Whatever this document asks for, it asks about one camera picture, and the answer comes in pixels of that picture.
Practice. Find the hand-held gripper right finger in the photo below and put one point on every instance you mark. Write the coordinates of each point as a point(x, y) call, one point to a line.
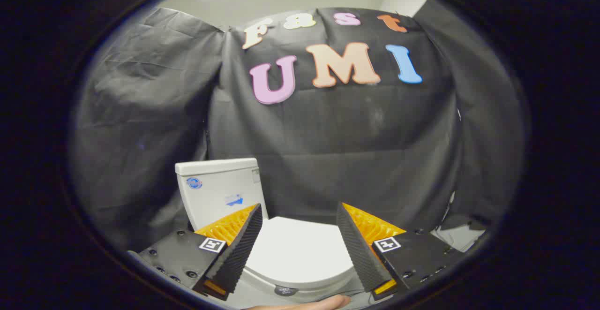
point(356, 249)

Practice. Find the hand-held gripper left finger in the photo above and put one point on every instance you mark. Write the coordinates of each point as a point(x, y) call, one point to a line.
point(241, 249)

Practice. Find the white toilet lid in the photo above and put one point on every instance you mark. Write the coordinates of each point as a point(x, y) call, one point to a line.
point(300, 249)

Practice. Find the black backdrop cloth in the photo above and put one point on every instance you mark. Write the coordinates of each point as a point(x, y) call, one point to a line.
point(351, 136)

